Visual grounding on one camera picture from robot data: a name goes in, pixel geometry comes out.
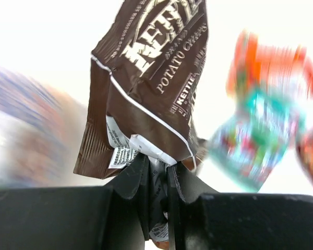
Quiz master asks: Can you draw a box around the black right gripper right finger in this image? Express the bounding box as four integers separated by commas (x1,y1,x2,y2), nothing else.
167,163,313,249

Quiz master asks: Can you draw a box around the blue checkered paper bag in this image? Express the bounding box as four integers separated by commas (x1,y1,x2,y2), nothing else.
0,67,87,189

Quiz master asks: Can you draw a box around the orange snack bag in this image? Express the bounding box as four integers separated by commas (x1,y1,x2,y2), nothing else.
226,30,313,101

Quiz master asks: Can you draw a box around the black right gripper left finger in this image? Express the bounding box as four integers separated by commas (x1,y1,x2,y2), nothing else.
0,154,149,249

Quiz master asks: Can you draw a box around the teal Fox's candy bag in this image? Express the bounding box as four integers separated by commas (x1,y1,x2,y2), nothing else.
209,89,305,192

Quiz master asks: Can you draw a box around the brown Kettle chips bag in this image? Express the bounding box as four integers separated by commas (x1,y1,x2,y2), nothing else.
74,1,209,179

